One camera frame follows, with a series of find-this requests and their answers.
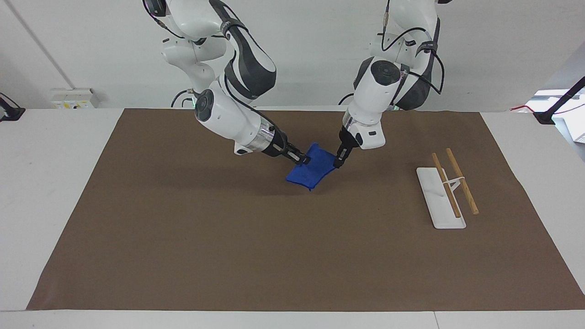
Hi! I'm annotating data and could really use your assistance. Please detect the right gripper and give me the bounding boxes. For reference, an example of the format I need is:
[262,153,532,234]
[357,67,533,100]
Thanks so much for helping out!
[267,130,313,167]

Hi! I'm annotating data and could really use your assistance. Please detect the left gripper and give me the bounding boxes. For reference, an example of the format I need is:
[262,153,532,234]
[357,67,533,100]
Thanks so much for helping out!
[339,126,360,152]

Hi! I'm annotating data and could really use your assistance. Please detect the blue towel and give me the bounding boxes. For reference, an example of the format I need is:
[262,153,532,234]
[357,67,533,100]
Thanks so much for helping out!
[286,143,338,191]

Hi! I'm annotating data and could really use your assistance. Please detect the white rack with wooden rods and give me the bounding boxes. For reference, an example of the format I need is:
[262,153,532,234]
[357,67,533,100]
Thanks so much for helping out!
[416,147,480,229]

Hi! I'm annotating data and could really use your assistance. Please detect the black stand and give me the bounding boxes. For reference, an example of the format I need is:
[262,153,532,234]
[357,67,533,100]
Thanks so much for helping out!
[0,93,26,122]
[533,75,585,125]

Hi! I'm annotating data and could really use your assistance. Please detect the white wall socket box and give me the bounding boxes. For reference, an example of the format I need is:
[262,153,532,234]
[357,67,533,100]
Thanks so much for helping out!
[50,88,98,110]

